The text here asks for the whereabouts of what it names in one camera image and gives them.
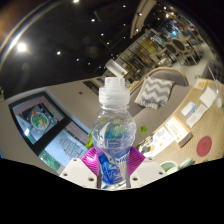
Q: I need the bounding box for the grey sofa with wooden frame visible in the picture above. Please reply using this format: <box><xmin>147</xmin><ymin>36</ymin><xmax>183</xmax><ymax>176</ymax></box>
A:
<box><xmin>128</xmin><ymin>66</ymin><xmax>189</xmax><ymax>148</ymax></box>

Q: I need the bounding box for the flat round red coaster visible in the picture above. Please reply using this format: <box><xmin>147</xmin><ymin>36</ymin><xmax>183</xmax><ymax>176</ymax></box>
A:
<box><xmin>196</xmin><ymin>135</ymin><xmax>213</xmax><ymax>158</ymax></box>

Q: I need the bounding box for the dark-framed window with decals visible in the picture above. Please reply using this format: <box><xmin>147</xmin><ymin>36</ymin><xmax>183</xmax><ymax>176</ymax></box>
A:
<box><xmin>8</xmin><ymin>91</ymin><xmax>88</xmax><ymax>168</ymax></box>

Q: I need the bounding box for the clear bottle with blue label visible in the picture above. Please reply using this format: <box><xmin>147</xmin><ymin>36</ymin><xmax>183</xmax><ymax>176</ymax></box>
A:
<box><xmin>90</xmin><ymin>77</ymin><xmax>138</xmax><ymax>187</ymax></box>

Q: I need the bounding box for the printed menu leaflet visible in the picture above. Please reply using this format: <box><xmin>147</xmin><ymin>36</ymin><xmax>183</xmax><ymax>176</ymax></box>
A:
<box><xmin>141</xmin><ymin>125</ymin><xmax>175</xmax><ymax>158</ymax></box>

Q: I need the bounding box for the grey white chevron pillow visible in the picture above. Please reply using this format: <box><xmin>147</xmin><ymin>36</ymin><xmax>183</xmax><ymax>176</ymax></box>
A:
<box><xmin>134</xmin><ymin>76</ymin><xmax>175</xmax><ymax>111</ymax></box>

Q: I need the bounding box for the pale green mug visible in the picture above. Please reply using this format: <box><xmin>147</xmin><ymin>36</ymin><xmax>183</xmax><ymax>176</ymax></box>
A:
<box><xmin>159</xmin><ymin>157</ymin><xmax>195</xmax><ymax>177</ymax></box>

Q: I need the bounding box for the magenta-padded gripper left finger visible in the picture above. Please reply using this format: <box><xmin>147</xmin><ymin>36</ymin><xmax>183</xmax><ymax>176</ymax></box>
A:
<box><xmin>58</xmin><ymin>147</ymin><xmax>102</xmax><ymax>190</ymax></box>

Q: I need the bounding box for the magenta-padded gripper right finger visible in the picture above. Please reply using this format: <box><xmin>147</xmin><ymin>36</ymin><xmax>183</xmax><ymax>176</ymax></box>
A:
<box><xmin>126</xmin><ymin>146</ymin><xmax>168</xmax><ymax>189</ymax></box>

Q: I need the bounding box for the small white blue box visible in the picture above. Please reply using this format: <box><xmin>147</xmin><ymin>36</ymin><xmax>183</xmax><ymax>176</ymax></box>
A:
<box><xmin>180</xmin><ymin>101</ymin><xmax>197</xmax><ymax>118</ymax></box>

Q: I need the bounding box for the group of ceiling spotlights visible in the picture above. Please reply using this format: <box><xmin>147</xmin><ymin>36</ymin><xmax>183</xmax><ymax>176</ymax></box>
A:
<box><xmin>13</xmin><ymin>0</ymin><xmax>174</xmax><ymax>68</ymax></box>

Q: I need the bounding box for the yellow square card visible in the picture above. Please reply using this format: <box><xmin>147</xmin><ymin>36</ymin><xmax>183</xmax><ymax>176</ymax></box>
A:
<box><xmin>193</xmin><ymin>78</ymin><xmax>208</xmax><ymax>90</ymax></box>

